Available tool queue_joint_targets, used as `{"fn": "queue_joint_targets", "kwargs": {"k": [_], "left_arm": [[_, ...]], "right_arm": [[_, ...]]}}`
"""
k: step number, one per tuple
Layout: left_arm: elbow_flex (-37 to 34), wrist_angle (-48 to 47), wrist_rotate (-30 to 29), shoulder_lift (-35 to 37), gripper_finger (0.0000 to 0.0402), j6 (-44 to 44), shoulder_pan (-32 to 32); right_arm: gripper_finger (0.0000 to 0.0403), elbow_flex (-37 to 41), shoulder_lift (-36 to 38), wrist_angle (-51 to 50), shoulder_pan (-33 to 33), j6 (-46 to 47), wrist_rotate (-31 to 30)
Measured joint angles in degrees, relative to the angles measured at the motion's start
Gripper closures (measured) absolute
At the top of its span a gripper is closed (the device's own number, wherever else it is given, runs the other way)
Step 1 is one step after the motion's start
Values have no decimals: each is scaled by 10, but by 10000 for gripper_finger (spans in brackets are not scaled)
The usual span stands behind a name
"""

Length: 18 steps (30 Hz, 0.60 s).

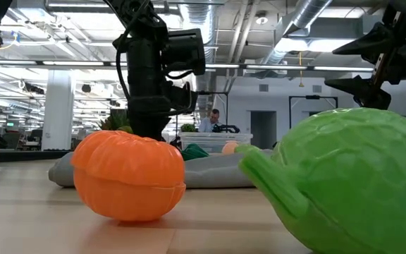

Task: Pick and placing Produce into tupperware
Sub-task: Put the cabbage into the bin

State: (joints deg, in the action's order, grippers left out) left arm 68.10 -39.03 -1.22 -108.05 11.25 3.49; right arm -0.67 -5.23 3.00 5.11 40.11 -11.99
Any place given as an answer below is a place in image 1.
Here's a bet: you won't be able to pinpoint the orange toy pumpkin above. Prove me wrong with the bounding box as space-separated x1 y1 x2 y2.
70 130 187 222

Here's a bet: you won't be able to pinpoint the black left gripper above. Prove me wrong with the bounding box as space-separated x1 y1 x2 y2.
127 34 199 142

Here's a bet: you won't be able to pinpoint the light green toy cabbage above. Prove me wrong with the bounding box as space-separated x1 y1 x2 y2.
235 107 406 254

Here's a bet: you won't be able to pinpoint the person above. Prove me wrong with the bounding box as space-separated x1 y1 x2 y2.
198 108 222 133

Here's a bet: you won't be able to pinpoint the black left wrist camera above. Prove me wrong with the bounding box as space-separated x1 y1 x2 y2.
162 28 207 76

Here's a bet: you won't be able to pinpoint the black metal station frame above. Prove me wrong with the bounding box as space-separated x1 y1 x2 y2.
197 90 230 128
288 94 339 128

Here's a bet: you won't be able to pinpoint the smooth silver ventilation duct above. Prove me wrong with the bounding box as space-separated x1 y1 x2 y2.
259 0 333 66

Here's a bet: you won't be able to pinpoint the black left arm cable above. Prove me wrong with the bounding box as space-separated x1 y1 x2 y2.
112 6 144 105

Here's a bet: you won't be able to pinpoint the yellow hanging cord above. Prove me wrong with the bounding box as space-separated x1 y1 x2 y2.
297 52 305 88

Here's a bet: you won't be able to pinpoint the ribbed silver ventilation duct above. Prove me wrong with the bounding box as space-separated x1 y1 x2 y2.
178 3 218 110

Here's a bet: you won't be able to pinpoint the grey folded cloth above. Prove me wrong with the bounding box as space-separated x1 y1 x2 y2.
48 148 274 189

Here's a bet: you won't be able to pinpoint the dark green toy pepper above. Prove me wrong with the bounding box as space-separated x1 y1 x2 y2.
180 143 210 162

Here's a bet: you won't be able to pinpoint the white pillar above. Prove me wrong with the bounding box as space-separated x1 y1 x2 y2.
42 70 75 152

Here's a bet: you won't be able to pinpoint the clear plastic container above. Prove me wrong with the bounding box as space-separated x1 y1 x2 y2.
178 132 254 155

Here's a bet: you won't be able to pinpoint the peach coloured toy fruit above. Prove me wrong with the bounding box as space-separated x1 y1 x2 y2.
221 140 241 155

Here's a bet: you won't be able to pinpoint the succulents in black bowl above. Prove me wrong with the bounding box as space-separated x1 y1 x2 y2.
99 111 135 135

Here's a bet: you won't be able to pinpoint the long LED light bar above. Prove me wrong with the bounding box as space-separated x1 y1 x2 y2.
0 59 375 73

